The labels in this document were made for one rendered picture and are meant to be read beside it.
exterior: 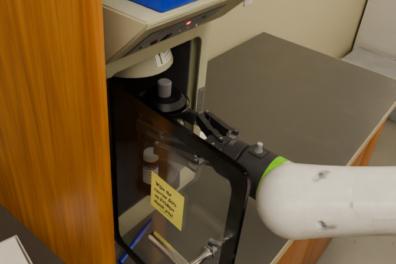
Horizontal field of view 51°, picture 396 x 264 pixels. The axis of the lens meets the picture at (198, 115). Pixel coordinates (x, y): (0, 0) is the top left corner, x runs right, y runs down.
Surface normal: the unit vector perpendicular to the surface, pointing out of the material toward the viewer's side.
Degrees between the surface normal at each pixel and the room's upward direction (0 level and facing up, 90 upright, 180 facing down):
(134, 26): 90
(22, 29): 90
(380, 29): 90
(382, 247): 0
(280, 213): 74
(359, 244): 0
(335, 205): 57
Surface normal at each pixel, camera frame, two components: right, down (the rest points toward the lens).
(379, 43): -0.61, 0.40
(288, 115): 0.08, -0.82
